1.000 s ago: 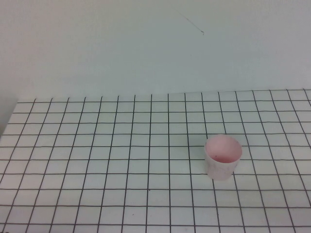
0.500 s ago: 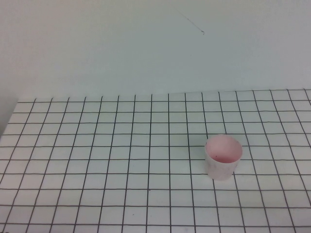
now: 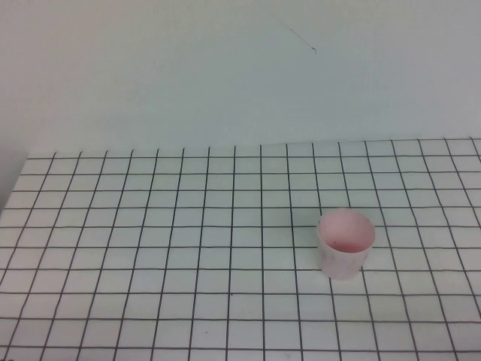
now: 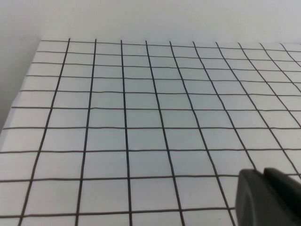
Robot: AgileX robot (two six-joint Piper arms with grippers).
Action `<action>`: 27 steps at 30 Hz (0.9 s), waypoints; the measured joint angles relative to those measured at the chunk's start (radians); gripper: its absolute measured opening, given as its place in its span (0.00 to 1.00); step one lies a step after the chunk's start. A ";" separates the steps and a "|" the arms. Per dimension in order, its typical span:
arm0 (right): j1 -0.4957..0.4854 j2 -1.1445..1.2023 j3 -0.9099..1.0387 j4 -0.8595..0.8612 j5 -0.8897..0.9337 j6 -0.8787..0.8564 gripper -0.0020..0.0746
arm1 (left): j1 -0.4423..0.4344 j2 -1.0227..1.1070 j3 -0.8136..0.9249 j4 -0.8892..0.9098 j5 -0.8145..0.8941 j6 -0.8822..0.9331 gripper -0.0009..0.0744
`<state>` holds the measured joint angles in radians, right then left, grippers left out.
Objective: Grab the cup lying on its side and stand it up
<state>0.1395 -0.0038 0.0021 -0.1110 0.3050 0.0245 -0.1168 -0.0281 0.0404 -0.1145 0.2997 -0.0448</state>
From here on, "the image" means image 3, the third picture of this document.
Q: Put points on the pink translucent plastic cup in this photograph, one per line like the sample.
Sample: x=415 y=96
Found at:
x=343 y=259

